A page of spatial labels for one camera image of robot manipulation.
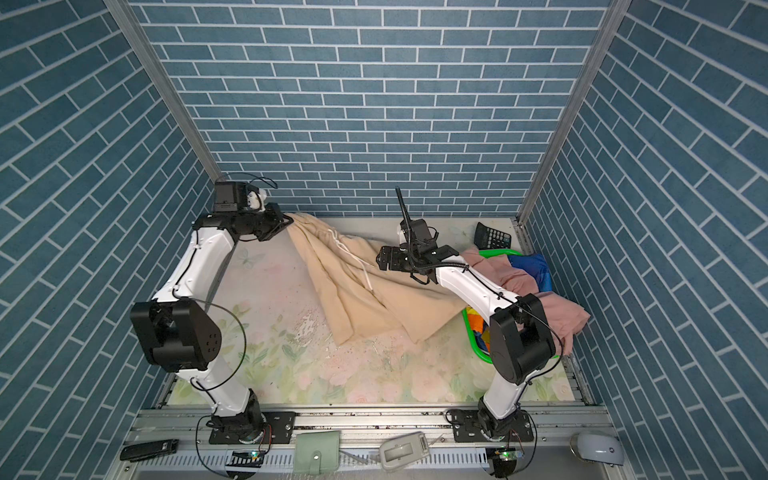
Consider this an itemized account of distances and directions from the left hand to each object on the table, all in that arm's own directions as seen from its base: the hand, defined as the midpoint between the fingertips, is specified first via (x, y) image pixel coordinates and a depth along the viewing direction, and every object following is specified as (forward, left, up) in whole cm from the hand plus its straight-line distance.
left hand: (295, 217), depth 86 cm
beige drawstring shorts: (-17, -19, -18) cm, 31 cm away
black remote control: (-53, +31, -28) cm, 67 cm away
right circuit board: (-57, -55, -27) cm, 84 cm away
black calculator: (+11, -66, -22) cm, 71 cm away
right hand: (-8, -26, -9) cm, 29 cm away
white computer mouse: (-55, -76, -21) cm, 96 cm away
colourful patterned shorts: (-30, -51, -12) cm, 60 cm away
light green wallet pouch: (-54, -10, -24) cm, 60 cm away
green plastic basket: (-36, -53, -17) cm, 66 cm away
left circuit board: (-55, +8, -29) cm, 63 cm away
